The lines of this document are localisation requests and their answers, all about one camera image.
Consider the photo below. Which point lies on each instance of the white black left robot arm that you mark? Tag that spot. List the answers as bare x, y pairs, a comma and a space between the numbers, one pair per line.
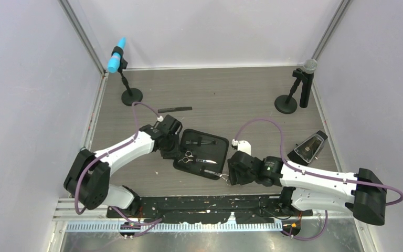
88, 179

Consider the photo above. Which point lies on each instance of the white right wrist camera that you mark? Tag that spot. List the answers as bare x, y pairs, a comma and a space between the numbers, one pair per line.
242, 145

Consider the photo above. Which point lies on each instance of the black right microphone stand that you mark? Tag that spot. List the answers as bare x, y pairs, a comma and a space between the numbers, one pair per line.
286, 104

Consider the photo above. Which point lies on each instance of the black left microphone stand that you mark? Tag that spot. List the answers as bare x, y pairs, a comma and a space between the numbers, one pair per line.
130, 95

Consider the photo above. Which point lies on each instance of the black hair comb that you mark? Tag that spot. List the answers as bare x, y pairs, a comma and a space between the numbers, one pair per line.
174, 109

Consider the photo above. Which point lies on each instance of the silver thinning scissors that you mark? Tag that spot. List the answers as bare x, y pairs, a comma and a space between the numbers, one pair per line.
225, 177

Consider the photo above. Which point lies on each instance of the blue microphone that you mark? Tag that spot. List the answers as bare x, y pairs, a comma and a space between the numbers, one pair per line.
114, 62

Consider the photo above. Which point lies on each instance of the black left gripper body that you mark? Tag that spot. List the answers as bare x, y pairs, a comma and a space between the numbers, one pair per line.
171, 148

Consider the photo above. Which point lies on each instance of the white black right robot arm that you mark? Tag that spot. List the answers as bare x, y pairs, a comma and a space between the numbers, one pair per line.
305, 188

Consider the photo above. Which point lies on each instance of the black zip tool case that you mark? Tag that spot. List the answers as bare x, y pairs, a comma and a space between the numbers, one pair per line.
216, 153

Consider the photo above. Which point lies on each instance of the black mounting base plate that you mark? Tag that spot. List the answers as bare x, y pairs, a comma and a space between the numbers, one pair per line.
247, 209

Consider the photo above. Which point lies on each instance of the clear black box device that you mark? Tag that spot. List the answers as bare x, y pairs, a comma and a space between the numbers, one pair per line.
307, 151

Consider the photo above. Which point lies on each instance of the black silver microphone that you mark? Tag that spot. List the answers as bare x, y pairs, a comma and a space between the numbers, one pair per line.
308, 71

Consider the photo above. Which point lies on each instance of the black hair clip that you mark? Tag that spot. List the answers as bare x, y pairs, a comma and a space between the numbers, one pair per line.
200, 142

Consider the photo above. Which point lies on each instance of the silver hair scissors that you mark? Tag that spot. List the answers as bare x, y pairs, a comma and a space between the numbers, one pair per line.
189, 157

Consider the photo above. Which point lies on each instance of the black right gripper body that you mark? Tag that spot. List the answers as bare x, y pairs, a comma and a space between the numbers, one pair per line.
237, 177

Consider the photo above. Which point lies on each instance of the aluminium frame rail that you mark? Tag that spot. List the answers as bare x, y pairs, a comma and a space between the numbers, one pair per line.
106, 219

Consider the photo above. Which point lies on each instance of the black microphone stand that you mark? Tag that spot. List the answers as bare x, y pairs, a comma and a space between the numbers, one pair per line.
286, 104
130, 95

